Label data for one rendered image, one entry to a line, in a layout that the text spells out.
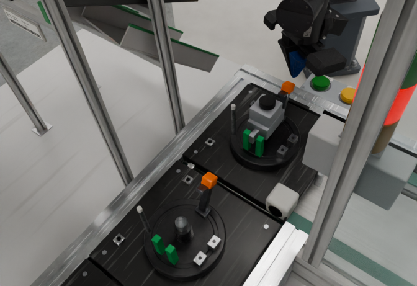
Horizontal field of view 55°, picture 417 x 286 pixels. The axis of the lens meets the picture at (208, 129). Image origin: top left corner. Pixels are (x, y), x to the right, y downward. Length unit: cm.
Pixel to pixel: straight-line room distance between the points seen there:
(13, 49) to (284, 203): 243
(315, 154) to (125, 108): 65
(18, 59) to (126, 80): 175
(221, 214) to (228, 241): 5
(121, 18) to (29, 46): 206
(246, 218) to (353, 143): 34
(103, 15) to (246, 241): 51
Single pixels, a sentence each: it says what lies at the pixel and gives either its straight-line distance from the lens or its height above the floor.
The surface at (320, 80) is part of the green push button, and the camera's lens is 94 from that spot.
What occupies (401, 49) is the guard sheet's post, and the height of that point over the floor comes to 142.
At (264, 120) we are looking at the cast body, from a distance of 72.
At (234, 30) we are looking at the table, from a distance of 125.
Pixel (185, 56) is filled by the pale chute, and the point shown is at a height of 108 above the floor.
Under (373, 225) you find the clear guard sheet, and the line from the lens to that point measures 55.
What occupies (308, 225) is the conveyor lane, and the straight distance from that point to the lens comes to 76.
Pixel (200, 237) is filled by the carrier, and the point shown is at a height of 99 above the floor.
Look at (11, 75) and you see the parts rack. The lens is 97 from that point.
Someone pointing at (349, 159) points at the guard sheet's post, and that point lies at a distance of 46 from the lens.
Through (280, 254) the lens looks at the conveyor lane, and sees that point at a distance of 72.
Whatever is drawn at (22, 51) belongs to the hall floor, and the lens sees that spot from 288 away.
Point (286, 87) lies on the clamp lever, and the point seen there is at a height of 107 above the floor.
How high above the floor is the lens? 163
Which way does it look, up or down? 52 degrees down
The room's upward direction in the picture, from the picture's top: 6 degrees counter-clockwise
